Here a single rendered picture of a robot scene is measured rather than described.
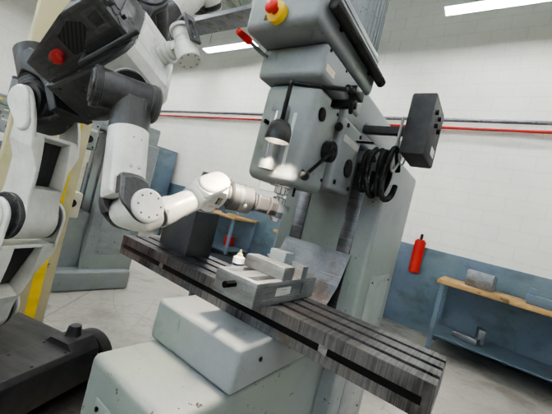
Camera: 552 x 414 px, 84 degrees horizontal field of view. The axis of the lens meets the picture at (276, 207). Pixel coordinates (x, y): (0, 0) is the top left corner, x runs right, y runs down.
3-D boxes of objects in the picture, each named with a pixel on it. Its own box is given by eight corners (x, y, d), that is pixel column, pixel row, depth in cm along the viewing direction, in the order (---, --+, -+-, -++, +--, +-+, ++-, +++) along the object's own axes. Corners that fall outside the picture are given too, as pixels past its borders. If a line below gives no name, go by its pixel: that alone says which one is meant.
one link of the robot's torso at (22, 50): (-1, 48, 96) (41, 22, 92) (40, 69, 109) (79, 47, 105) (13, 129, 92) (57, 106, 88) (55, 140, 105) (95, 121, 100)
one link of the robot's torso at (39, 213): (-28, 235, 91) (1, 81, 92) (34, 234, 107) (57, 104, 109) (9, 244, 86) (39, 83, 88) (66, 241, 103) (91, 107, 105)
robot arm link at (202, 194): (235, 182, 91) (203, 196, 81) (223, 202, 97) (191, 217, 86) (220, 167, 92) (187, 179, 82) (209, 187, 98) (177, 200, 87)
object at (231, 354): (229, 399, 74) (241, 350, 74) (148, 335, 93) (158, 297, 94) (320, 349, 115) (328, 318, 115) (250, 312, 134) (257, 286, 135)
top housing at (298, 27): (317, 17, 79) (332, -44, 79) (241, 31, 94) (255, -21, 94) (371, 98, 117) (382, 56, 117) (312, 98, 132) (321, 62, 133)
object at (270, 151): (267, 168, 92) (283, 101, 92) (256, 167, 95) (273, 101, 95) (274, 172, 96) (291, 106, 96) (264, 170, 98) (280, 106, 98)
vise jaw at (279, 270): (282, 281, 89) (285, 268, 89) (243, 265, 98) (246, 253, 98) (292, 279, 94) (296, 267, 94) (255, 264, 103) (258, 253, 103)
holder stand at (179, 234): (184, 256, 121) (196, 207, 121) (158, 241, 136) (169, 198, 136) (209, 257, 130) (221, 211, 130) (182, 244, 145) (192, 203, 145)
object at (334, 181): (329, 188, 105) (347, 115, 105) (273, 178, 119) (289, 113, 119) (349, 197, 121) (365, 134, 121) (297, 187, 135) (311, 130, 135)
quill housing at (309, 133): (294, 185, 91) (320, 80, 91) (243, 175, 103) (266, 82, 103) (322, 195, 106) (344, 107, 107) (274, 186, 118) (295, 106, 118)
